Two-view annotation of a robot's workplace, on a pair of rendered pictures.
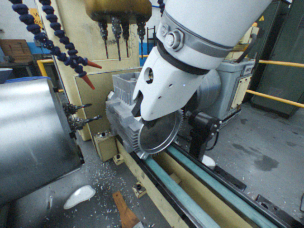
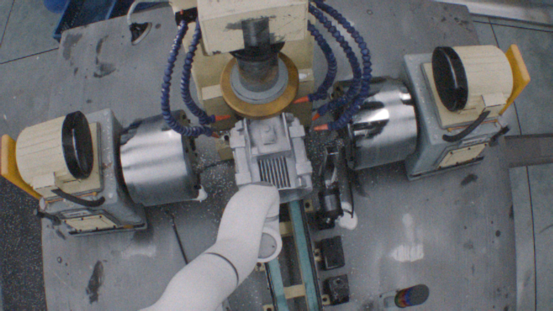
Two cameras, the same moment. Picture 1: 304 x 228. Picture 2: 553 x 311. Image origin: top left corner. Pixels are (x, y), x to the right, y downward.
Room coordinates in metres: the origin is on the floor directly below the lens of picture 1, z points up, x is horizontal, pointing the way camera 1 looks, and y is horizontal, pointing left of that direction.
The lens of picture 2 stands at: (-0.02, -0.22, 2.48)
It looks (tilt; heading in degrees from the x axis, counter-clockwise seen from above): 72 degrees down; 31
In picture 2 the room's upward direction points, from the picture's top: 3 degrees counter-clockwise
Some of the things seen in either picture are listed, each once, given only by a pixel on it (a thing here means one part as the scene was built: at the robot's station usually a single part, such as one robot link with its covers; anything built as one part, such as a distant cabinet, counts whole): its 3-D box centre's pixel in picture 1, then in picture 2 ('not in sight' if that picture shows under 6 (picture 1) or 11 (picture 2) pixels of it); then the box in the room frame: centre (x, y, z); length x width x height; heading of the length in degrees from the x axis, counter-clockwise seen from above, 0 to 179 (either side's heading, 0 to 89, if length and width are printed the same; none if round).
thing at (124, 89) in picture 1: (135, 87); (267, 135); (0.40, 0.06, 1.11); 0.12 x 0.11 x 0.07; 37
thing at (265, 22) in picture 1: (239, 57); not in sight; (3.24, -2.12, 0.99); 1.02 x 0.49 x 1.98; 31
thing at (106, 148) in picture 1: (106, 144); (228, 144); (0.40, 0.20, 0.86); 0.07 x 0.06 x 0.12; 128
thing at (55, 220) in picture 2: not in sight; (50, 209); (-0.12, 0.59, 1.07); 0.08 x 0.07 x 0.20; 38
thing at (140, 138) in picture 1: (143, 116); (271, 161); (0.37, 0.03, 1.01); 0.20 x 0.19 x 0.19; 37
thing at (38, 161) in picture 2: not in sight; (61, 176); (0.00, 0.55, 1.16); 0.33 x 0.26 x 0.42; 128
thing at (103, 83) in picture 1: (118, 106); (258, 96); (0.53, 0.16, 0.97); 0.30 x 0.11 x 0.34; 128
